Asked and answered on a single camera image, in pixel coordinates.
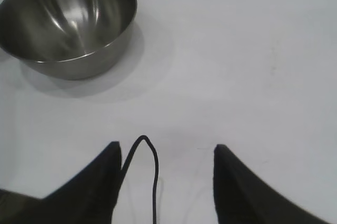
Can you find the stainless steel mixing bowl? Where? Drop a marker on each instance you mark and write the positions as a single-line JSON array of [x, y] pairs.
[[65, 18]]

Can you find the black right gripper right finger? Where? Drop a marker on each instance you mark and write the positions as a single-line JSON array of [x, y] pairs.
[[242, 197]]

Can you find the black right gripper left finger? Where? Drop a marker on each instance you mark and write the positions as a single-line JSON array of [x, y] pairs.
[[89, 195]]

